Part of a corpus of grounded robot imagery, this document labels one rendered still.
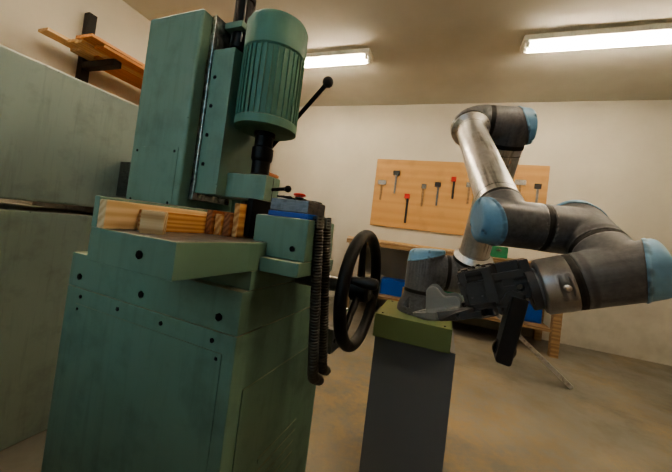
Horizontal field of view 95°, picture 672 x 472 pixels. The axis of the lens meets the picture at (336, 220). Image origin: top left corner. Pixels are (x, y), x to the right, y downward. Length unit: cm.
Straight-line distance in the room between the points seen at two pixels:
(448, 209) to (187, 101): 349
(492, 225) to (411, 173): 357
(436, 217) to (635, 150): 213
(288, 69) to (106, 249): 61
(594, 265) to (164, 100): 107
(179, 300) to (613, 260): 79
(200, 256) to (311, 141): 422
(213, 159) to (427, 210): 340
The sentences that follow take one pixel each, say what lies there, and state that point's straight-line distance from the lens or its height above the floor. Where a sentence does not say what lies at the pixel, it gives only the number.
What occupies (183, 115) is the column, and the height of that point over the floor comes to 121.
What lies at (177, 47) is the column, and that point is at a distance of 112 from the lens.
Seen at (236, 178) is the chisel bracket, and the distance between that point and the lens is 92.
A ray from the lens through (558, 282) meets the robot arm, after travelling 58.
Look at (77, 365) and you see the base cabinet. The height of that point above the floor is 52.
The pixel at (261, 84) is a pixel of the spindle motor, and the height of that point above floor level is 130.
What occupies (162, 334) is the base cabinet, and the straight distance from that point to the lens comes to 82.
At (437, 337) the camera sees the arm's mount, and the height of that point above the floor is 60.
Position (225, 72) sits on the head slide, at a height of 135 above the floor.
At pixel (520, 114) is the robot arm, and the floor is 137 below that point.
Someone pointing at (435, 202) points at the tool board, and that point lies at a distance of 407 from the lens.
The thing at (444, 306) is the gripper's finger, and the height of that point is 83.
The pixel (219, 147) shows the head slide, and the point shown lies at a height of 113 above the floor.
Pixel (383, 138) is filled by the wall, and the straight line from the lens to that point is 438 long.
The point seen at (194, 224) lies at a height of 92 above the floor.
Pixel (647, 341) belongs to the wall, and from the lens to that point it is 462.
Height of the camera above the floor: 95
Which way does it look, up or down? 1 degrees up
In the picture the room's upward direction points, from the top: 7 degrees clockwise
